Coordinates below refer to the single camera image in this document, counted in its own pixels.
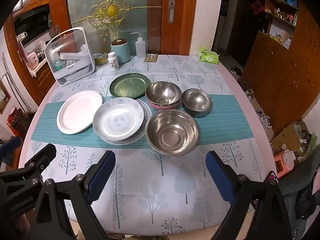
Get dark wooden door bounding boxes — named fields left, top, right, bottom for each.
left=226, top=0, right=267, bottom=68

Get wooden framed wall niche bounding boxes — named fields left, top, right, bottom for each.
left=0, top=79, right=12, bottom=114

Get pink steel bowl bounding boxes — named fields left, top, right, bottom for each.
left=145, top=81, right=182, bottom=110

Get green tissue pack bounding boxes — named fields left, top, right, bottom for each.
left=197, top=48, right=220, bottom=65

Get pink stool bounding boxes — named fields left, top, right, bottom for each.
left=273, top=149, right=297, bottom=178

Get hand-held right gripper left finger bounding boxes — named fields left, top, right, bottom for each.
left=32, top=151, right=117, bottom=240

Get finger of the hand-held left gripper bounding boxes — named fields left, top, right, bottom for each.
left=0, top=144, right=57, bottom=188
left=0, top=136, right=22, bottom=167

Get white sneakers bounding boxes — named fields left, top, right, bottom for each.
left=256, top=109, right=272, bottom=129

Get frosted glass door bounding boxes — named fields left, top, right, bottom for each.
left=65, top=0, right=164, bottom=55

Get grey-green steel bowl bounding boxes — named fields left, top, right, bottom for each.
left=181, top=88, right=213, bottom=118

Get white pill bottle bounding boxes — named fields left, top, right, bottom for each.
left=108, top=52, right=120, bottom=71

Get wooden kitchen base cabinet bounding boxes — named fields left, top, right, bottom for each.
left=31, top=62, right=57, bottom=98

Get large steel bowl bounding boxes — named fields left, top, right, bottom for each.
left=145, top=109, right=200, bottom=156

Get white squeeze bottle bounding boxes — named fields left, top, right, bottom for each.
left=129, top=32, right=146, bottom=58

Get tree print tablecloth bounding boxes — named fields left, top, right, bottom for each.
left=19, top=54, right=278, bottom=235

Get plain white plate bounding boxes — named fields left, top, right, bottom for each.
left=57, top=90, right=103, bottom=135

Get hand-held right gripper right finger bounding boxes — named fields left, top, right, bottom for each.
left=205, top=151, right=293, bottom=240

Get silver door handle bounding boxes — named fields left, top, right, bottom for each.
left=167, top=0, right=175, bottom=24

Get cardboard box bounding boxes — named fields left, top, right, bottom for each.
left=270, top=121, right=313, bottom=158

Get dark device with red lights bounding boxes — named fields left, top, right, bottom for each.
left=265, top=171, right=279, bottom=184

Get gold door ornament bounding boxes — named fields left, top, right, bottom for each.
left=85, top=0, right=163, bottom=42

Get wooden shelf cabinet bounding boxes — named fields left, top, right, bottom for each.
left=244, top=0, right=320, bottom=135

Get long metal rod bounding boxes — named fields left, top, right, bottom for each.
left=2, top=53, right=25, bottom=113

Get dark clothes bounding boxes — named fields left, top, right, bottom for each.
left=294, top=180, right=320, bottom=220

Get grey chair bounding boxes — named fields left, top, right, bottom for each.
left=277, top=147, right=320, bottom=240

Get pink kitchen appliance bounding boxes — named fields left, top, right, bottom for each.
left=26, top=51, right=39, bottom=69

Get red paper decoration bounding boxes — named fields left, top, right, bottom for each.
left=251, top=0, right=263, bottom=15

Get green plate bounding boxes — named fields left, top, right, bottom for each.
left=109, top=73, right=151, bottom=99

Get teal canister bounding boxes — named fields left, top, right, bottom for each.
left=111, top=39, right=131, bottom=64

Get teal striped table runner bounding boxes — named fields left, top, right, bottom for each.
left=30, top=94, right=255, bottom=148

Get clear white-framed storage box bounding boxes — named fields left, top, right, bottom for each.
left=44, top=27, right=96, bottom=87

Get blue floral plate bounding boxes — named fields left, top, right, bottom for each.
left=93, top=97, right=145, bottom=141

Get black range hood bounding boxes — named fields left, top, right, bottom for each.
left=14, top=5, right=52, bottom=45

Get small tin can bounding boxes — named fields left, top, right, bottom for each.
left=93, top=53, right=108, bottom=65

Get wooden door panel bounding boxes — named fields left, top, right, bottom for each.
left=161, top=0, right=199, bottom=55

